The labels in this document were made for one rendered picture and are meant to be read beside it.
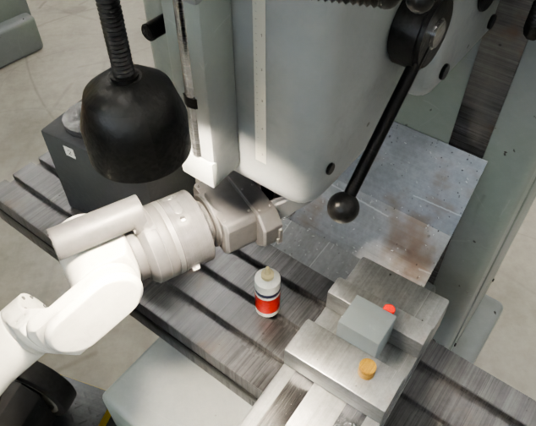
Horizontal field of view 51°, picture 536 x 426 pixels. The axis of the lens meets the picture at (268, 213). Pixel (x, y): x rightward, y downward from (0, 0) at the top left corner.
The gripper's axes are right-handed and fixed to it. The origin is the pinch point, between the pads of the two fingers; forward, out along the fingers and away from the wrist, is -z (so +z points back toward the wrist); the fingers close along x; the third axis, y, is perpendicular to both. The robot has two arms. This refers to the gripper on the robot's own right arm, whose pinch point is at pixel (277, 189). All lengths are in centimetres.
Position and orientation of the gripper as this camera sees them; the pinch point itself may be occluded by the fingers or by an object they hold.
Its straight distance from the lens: 68.6
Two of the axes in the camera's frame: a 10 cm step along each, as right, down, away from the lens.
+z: -8.5, 3.8, -3.5
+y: 0.0, 6.7, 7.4
